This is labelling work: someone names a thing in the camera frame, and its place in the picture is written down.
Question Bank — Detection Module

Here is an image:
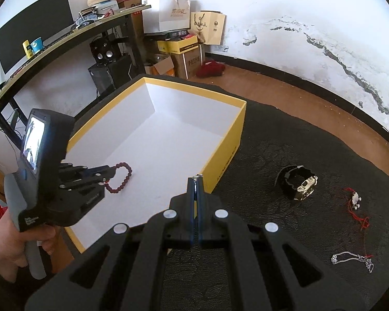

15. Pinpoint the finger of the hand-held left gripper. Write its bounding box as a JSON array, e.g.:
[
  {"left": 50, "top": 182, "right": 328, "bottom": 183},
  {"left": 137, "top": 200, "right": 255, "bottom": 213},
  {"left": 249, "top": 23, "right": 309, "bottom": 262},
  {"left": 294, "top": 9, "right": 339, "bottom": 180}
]
[
  {"left": 62, "top": 164, "right": 118, "bottom": 177},
  {"left": 61, "top": 174, "right": 113, "bottom": 191}
]

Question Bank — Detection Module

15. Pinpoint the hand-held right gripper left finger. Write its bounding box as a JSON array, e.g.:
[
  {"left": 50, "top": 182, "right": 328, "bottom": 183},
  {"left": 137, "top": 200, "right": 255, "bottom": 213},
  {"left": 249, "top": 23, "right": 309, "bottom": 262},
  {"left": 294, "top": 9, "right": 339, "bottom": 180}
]
[{"left": 25, "top": 176, "right": 195, "bottom": 311}]

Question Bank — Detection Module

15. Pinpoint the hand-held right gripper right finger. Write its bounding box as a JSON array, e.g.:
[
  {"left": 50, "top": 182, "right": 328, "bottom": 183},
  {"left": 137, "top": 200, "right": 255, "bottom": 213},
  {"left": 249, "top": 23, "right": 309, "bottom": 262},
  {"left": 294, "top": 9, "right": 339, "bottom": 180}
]
[{"left": 197, "top": 175, "right": 366, "bottom": 311}]

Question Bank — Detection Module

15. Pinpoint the red bead bracelet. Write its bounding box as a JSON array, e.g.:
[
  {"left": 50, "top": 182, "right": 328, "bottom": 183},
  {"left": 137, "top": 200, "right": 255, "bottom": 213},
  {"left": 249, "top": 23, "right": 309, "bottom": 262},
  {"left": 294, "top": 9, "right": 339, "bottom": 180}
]
[{"left": 104, "top": 164, "right": 133, "bottom": 195}]

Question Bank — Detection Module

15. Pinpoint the yellow cardboard box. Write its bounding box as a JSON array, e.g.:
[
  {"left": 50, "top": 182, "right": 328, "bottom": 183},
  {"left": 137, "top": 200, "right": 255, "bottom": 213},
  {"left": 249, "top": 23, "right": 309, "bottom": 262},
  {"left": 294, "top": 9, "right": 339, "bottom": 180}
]
[{"left": 65, "top": 76, "right": 247, "bottom": 254}]

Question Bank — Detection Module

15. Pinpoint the black and gold watch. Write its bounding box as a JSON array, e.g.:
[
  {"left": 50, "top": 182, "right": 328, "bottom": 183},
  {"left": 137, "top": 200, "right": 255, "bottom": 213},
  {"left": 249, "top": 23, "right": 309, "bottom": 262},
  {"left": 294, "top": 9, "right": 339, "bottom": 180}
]
[{"left": 276, "top": 165, "right": 318, "bottom": 202}]

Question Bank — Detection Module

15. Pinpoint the red string charm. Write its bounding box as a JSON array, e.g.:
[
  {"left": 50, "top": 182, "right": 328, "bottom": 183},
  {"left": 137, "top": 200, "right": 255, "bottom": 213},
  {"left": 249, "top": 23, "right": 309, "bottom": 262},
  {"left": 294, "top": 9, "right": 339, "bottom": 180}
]
[{"left": 344, "top": 187, "right": 371, "bottom": 231}]

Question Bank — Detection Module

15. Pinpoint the silver chain bracelet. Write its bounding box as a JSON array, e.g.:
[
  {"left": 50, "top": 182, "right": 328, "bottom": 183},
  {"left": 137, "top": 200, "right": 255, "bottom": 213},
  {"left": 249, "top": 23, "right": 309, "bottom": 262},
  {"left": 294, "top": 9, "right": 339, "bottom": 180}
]
[{"left": 331, "top": 251, "right": 374, "bottom": 273}]

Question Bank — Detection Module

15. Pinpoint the person's left hand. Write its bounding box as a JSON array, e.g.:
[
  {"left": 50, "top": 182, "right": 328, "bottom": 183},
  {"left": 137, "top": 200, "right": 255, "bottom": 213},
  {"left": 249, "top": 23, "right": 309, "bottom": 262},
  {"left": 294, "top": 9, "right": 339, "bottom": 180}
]
[{"left": 0, "top": 214, "right": 58, "bottom": 282}]

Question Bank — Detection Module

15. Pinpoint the black computer tower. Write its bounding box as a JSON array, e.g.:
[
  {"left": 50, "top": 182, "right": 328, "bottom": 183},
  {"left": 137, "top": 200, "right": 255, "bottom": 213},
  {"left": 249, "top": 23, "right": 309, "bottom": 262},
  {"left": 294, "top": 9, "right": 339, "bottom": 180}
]
[{"left": 88, "top": 55, "right": 134, "bottom": 95}]

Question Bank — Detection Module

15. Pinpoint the curved black desk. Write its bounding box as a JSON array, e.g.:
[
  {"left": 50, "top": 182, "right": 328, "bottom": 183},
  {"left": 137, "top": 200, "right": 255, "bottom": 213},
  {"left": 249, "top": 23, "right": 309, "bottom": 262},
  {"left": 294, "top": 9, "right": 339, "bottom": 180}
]
[{"left": 0, "top": 4, "right": 153, "bottom": 127}]

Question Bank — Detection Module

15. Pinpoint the dark patterned mat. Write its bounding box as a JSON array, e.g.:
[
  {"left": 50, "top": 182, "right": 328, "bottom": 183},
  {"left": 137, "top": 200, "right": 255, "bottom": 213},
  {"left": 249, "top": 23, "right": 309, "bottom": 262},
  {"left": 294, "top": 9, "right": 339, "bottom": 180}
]
[{"left": 74, "top": 73, "right": 389, "bottom": 311}]

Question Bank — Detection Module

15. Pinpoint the blue cup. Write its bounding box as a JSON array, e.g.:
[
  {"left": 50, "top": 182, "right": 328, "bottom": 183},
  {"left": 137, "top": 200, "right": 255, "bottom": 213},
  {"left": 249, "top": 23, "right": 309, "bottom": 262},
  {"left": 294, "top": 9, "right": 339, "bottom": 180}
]
[{"left": 30, "top": 37, "right": 45, "bottom": 54}]

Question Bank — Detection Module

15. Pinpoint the black speaker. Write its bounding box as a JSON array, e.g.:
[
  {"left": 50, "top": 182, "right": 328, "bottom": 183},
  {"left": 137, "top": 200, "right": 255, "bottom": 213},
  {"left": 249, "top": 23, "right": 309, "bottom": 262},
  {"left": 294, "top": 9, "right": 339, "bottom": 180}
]
[{"left": 90, "top": 37, "right": 121, "bottom": 64}]

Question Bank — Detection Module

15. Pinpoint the small open cardboard box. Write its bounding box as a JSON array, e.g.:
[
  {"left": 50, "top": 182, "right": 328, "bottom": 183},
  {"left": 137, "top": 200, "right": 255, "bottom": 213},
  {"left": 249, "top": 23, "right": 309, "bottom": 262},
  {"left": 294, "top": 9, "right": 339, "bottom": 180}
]
[{"left": 144, "top": 55, "right": 176, "bottom": 77}]

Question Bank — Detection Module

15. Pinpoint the black computer monitor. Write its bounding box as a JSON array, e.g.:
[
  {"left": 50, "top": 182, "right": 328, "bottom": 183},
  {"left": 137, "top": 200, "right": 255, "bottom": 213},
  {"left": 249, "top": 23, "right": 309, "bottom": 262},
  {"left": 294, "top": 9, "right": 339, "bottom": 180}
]
[{"left": 0, "top": 0, "right": 75, "bottom": 74}]

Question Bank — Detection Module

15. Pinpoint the red cloth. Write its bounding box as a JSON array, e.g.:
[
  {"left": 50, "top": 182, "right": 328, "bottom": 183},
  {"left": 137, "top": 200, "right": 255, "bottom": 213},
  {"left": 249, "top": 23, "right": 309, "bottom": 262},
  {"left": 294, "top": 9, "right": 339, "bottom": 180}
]
[{"left": 196, "top": 60, "right": 226, "bottom": 79}]

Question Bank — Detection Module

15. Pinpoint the yellow flat carton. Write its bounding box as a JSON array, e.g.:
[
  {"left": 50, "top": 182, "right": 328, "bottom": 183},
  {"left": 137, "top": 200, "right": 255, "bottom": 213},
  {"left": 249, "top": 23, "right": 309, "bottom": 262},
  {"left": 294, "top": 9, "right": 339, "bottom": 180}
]
[{"left": 157, "top": 35, "right": 200, "bottom": 55}]

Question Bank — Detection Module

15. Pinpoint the tall brown cardboard box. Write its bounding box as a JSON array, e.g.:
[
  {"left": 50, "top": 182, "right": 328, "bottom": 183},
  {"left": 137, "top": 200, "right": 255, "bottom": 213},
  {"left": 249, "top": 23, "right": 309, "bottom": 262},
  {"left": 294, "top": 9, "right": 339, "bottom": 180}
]
[{"left": 118, "top": 0, "right": 151, "bottom": 37}]

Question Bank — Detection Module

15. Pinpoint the white shopping bag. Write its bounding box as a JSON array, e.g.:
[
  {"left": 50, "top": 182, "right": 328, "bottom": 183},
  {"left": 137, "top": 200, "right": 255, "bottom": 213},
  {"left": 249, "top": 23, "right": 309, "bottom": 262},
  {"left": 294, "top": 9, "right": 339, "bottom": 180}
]
[{"left": 142, "top": 0, "right": 192, "bottom": 35}]

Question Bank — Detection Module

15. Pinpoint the beige paper bag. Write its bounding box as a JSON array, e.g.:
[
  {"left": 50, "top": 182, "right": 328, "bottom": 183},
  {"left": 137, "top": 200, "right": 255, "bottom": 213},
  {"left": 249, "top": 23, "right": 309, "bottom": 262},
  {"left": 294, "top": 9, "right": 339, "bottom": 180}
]
[{"left": 190, "top": 10, "right": 226, "bottom": 45}]

